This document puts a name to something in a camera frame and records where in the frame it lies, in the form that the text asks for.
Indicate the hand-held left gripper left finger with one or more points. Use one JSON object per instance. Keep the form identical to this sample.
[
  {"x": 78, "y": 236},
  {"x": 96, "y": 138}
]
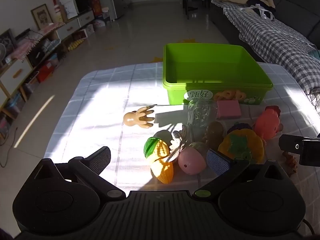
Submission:
[{"x": 100, "y": 160}]

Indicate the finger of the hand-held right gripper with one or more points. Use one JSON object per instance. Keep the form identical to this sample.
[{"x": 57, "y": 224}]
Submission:
[{"x": 292, "y": 145}]

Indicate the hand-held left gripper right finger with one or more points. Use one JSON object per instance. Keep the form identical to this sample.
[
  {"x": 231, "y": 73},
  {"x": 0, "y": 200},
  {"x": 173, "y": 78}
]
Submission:
[{"x": 218, "y": 162}]

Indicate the pink egg toy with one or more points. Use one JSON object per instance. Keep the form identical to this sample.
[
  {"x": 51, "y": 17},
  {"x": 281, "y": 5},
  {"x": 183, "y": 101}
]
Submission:
[{"x": 191, "y": 160}]

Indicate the pink rubber chicken toy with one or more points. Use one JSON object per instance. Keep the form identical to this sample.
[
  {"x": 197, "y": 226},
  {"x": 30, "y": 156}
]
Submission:
[{"x": 267, "y": 127}]

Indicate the orange toy pumpkin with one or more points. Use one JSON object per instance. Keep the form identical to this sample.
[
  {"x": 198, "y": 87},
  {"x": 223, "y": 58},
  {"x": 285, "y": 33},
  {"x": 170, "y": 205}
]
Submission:
[{"x": 247, "y": 140}]

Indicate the yellow toy corn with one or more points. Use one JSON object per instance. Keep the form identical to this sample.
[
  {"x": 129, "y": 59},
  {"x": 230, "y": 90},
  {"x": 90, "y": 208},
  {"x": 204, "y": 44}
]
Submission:
[{"x": 161, "y": 150}]

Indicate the green plastic box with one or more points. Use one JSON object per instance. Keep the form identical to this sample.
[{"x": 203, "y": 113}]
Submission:
[{"x": 212, "y": 62}]

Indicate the amber translucent toy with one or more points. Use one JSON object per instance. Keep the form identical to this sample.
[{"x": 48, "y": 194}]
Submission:
[{"x": 215, "y": 130}]

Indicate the purple toy grapes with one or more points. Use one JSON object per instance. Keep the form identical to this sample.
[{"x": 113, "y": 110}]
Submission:
[{"x": 237, "y": 126}]

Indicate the clear glass jar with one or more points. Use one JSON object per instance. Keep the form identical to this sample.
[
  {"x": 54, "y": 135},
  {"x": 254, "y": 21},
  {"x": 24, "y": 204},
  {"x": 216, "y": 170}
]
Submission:
[{"x": 201, "y": 117}]

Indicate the tan octopus toy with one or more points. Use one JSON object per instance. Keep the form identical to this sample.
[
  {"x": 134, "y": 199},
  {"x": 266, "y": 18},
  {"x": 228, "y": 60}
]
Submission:
[{"x": 132, "y": 118}]

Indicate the pink foam block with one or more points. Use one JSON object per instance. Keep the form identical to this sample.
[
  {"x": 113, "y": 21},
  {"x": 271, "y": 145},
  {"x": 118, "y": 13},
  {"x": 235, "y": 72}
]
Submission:
[{"x": 228, "y": 108}]

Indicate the white checked tablecloth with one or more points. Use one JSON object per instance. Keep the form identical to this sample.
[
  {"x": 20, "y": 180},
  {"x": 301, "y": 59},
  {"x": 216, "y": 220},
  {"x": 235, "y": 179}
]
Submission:
[{"x": 100, "y": 105}]

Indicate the teal cushion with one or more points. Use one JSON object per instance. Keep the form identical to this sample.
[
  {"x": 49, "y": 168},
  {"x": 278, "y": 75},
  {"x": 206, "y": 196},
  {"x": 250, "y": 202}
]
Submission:
[{"x": 315, "y": 54}]

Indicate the red storage box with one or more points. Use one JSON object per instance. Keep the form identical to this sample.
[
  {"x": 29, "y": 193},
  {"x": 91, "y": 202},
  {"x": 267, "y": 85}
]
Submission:
[{"x": 45, "y": 71}]

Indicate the grey checkered sofa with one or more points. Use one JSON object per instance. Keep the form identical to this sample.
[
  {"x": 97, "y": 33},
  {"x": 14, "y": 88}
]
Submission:
[{"x": 270, "y": 40}]

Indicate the row of yellow ducks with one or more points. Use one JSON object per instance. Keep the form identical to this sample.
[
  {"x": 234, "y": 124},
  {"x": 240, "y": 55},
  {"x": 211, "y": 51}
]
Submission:
[{"x": 75, "y": 45}]

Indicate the white wooden tv cabinet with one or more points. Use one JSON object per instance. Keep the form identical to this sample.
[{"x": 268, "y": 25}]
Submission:
[{"x": 15, "y": 75}]

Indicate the yellow star floor sticker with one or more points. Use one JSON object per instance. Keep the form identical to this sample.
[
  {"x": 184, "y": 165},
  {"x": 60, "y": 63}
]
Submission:
[{"x": 187, "y": 40}]

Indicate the white printed carton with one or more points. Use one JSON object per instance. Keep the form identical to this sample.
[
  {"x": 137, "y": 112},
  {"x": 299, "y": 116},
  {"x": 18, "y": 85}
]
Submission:
[{"x": 85, "y": 32}]

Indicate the pink lace cloth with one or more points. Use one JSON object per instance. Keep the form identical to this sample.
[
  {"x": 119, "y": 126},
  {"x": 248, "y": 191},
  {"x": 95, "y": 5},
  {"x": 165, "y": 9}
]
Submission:
[{"x": 30, "y": 42}]

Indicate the black bag with white ribbon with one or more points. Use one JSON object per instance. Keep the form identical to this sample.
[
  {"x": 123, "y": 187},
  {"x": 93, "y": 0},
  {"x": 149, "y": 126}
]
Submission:
[{"x": 262, "y": 7}]

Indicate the dark grey sofa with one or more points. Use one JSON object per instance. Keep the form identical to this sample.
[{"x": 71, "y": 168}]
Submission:
[{"x": 292, "y": 2}]

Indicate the red gift box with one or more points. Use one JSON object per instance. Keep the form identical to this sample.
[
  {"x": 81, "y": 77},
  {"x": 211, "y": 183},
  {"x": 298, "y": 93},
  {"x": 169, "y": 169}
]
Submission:
[{"x": 96, "y": 7}]

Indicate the framed cartoon picture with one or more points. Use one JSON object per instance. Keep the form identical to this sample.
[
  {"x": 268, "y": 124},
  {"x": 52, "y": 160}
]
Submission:
[{"x": 42, "y": 17}]

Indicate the white microwave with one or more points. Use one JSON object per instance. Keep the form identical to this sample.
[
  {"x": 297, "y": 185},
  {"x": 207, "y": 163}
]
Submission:
[{"x": 77, "y": 6}]

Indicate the dark picture frame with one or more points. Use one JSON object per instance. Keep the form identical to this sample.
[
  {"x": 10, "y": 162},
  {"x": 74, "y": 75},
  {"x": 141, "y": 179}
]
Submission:
[{"x": 7, "y": 42}]

